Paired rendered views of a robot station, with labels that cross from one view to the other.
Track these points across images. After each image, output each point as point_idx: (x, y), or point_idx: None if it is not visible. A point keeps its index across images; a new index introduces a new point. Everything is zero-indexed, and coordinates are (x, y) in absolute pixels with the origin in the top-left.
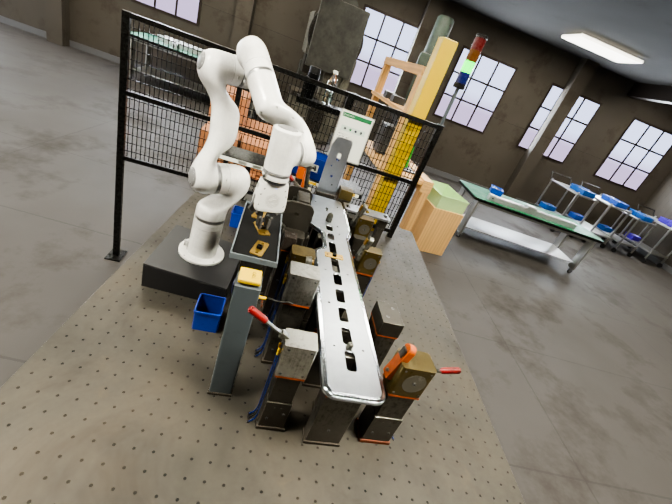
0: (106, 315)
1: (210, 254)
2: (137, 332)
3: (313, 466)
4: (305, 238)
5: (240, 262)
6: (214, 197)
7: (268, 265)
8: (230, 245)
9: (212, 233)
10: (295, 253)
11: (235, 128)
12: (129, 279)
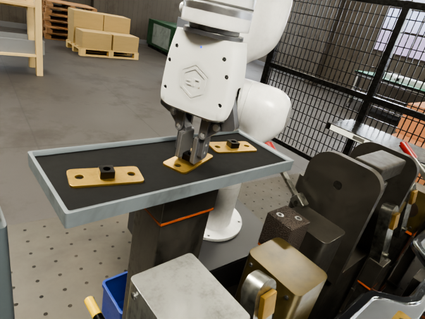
0: (57, 236)
1: (209, 222)
2: (50, 271)
3: None
4: (374, 262)
5: (134, 217)
6: None
7: (57, 212)
8: (260, 229)
9: None
10: (257, 256)
11: (273, 16)
12: (126, 216)
